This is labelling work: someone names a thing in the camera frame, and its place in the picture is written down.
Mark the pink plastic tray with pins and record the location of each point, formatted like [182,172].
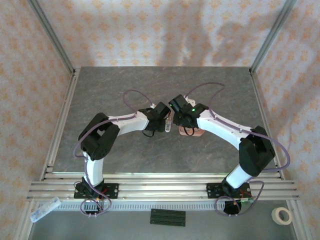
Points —
[200,133]

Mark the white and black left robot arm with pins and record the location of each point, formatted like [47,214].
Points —
[130,123]

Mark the aluminium table side rail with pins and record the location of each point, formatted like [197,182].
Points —
[262,110]
[66,105]

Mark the white masking tape roll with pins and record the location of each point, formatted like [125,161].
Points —
[276,216]

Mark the small green circuit board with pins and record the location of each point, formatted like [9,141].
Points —
[247,200]

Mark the aluminium frame post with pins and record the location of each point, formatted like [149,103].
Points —
[273,35]
[51,35]

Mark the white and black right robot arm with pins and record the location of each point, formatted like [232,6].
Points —
[220,127]

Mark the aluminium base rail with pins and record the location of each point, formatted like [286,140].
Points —
[162,186]

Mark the clear plastic bag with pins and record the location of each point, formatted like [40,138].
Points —
[45,209]

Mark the black slotted block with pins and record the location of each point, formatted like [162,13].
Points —
[168,217]

